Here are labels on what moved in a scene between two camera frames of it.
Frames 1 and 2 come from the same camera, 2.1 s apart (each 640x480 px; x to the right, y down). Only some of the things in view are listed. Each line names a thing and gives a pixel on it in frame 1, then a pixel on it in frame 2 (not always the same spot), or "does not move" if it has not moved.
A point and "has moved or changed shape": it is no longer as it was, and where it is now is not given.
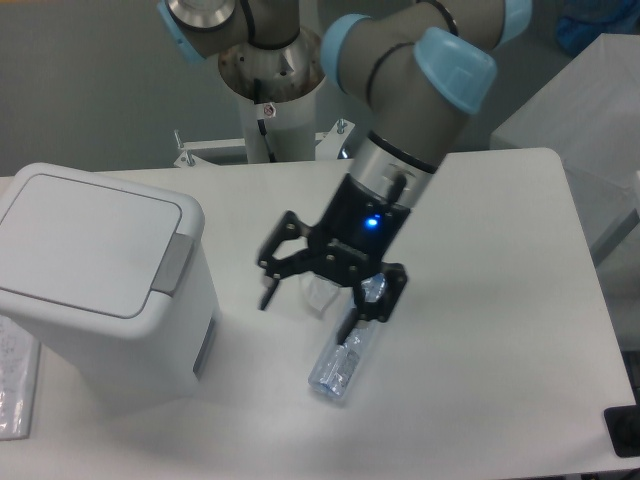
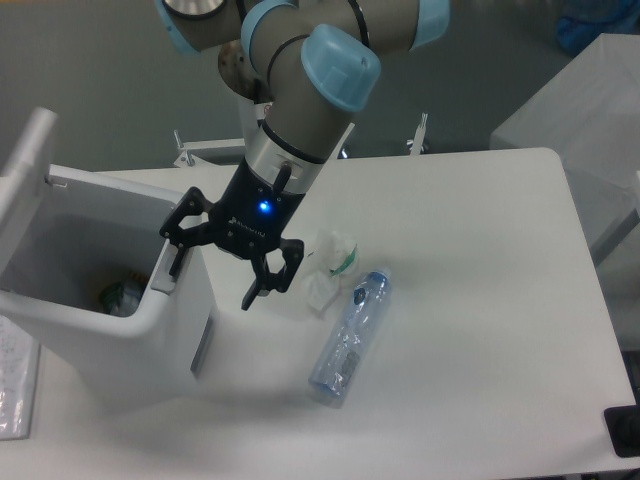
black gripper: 357,228 to 251,215
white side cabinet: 590,118 does not move
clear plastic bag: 19,363 does not move
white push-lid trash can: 110,276 has moved or changed shape
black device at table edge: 623,426 does not move
